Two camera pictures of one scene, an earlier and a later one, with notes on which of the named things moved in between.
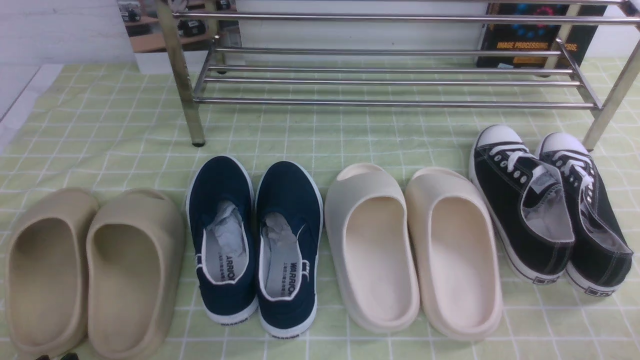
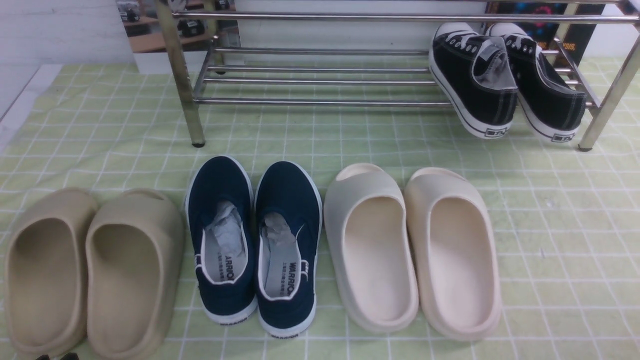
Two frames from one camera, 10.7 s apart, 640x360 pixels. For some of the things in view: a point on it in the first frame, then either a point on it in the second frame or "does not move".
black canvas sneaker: x=600 y=259 to x=553 y=105
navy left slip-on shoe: x=220 y=209 does not move
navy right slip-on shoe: x=289 y=210 does not move
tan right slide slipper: x=135 y=249 does not move
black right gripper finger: x=71 y=356 does not move
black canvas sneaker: x=521 y=196 to x=474 y=74
